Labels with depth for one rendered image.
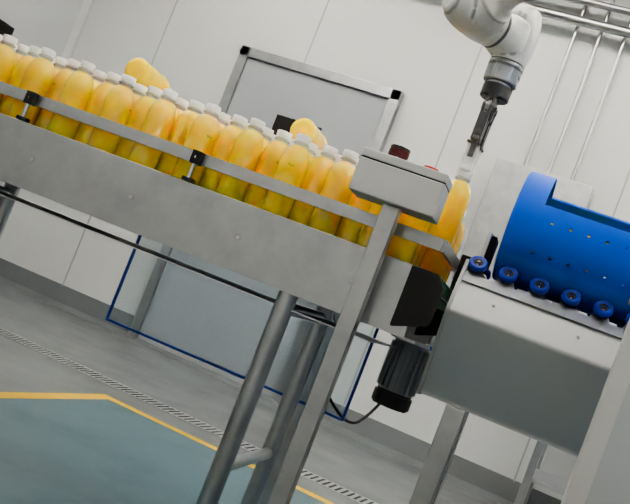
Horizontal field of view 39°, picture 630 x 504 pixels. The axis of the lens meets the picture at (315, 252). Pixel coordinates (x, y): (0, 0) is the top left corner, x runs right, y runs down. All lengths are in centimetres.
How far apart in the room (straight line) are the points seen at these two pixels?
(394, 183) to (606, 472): 77
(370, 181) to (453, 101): 404
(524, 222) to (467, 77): 395
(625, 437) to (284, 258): 92
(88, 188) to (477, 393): 108
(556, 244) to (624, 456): 70
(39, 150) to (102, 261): 423
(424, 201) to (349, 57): 435
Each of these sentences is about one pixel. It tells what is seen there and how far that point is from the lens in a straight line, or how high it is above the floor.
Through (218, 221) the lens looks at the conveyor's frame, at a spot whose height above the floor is 83.
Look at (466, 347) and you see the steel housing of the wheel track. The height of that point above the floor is 77.
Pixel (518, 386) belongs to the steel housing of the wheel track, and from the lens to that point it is 211.
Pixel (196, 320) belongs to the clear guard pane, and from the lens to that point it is 266.
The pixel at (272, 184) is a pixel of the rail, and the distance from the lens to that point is 214.
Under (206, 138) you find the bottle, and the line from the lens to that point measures 224.
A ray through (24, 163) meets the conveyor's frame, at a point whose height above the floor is 80.
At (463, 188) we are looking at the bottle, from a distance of 222.
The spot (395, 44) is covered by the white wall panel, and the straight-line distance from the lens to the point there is 618.
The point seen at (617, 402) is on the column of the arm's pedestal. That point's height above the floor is 77.
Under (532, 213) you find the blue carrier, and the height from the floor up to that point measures 111.
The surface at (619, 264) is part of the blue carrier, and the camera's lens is 210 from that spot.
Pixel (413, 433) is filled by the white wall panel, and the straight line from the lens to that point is 568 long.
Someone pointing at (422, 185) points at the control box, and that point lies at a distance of 193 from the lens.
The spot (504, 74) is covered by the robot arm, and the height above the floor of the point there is 143.
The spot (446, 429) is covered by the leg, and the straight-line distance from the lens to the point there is 213.
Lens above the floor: 76
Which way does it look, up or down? 3 degrees up
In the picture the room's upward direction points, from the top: 21 degrees clockwise
